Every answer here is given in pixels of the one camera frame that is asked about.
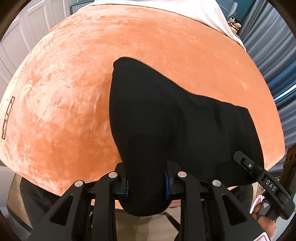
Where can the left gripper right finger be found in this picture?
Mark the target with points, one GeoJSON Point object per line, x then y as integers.
{"type": "Point", "coordinates": [209, 211]}

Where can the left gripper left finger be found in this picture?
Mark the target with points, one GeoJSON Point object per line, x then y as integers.
{"type": "Point", "coordinates": [86, 211]}

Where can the black pants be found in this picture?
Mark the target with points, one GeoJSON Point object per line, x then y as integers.
{"type": "Point", "coordinates": [154, 121]}

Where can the person's right hand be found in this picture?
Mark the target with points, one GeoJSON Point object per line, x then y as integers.
{"type": "Point", "coordinates": [268, 225]}

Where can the orange plush bed blanket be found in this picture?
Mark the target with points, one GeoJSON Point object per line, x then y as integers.
{"type": "Point", "coordinates": [59, 128]}

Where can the small figurine toys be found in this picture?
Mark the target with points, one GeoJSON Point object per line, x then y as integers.
{"type": "Point", "coordinates": [234, 25]}

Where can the blue grey curtain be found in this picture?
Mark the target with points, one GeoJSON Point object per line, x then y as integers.
{"type": "Point", "coordinates": [271, 45]}

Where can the white bed sheet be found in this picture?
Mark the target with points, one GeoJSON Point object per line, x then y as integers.
{"type": "Point", "coordinates": [206, 12]}

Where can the grey blue chair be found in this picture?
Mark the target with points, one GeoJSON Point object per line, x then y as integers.
{"type": "Point", "coordinates": [228, 7]}

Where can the white panelled wardrobe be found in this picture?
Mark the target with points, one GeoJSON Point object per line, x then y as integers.
{"type": "Point", "coordinates": [27, 29]}

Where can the metal frame eyeglasses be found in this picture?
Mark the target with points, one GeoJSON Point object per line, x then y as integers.
{"type": "Point", "coordinates": [6, 117]}

